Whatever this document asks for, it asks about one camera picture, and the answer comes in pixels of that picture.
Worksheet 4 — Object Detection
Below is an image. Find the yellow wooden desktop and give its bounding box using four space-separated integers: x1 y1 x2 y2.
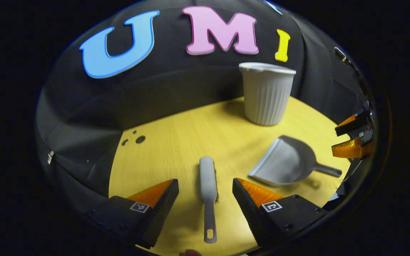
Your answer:
108 96 351 256

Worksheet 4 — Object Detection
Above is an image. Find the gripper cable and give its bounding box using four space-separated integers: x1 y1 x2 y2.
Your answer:
334 47 369 103

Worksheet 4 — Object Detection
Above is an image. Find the white ribbed garbage bin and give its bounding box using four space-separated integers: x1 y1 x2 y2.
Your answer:
239 62 296 126

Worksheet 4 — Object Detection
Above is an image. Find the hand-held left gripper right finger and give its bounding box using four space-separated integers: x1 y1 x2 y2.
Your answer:
232 178 328 247

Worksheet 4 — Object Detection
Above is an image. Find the grey dustpan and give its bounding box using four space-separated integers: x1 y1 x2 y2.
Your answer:
248 135 343 187

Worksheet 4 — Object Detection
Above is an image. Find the black backdrop cloth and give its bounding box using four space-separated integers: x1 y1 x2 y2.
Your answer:
36 0 373 214

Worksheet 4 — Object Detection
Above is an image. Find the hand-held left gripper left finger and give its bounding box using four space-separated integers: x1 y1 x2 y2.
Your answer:
89 178 180 249

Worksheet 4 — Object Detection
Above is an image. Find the small grey broom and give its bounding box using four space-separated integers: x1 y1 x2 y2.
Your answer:
199 156 218 244

